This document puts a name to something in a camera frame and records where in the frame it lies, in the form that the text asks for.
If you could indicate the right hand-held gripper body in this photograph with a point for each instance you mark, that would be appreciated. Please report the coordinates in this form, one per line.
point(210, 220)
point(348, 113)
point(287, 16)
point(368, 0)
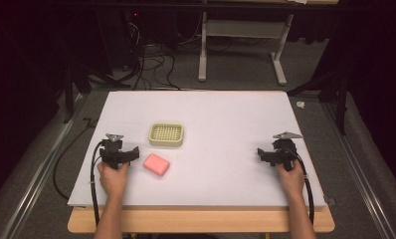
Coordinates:
point(284, 152)

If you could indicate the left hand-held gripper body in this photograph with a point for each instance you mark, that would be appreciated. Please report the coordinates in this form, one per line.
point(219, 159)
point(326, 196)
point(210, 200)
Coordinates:
point(112, 153)

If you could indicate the pink soap bar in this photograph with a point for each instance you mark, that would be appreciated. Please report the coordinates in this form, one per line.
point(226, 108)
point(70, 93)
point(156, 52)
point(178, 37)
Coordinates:
point(156, 164)

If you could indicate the cream soap dish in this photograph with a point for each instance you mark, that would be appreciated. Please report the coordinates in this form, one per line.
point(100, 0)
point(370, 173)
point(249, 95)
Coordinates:
point(166, 134)

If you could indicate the person's left hand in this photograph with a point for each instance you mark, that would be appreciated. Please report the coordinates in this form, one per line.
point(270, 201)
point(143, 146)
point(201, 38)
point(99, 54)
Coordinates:
point(112, 181)

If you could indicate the person's right hand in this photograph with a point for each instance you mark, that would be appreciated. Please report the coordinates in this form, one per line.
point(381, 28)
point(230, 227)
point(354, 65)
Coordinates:
point(292, 182)

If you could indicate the small white scrap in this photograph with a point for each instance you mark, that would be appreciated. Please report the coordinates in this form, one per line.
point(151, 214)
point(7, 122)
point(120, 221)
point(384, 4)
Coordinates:
point(300, 104)

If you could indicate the white table mat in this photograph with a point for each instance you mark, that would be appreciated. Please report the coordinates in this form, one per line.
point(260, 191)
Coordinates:
point(219, 132)

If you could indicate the black tripod stand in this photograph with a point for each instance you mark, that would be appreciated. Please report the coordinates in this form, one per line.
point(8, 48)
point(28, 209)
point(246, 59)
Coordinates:
point(338, 89)
point(74, 86)

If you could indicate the wooden table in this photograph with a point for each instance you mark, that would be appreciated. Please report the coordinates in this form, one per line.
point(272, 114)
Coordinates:
point(199, 219)

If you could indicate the grey table bracket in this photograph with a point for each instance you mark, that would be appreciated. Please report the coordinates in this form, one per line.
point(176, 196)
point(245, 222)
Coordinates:
point(330, 200)

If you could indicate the metal floor rail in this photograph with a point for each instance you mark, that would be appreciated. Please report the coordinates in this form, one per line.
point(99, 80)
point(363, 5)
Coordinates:
point(358, 169)
point(37, 179)

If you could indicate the white desk frame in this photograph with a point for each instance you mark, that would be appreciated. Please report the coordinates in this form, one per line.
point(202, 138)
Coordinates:
point(242, 29)

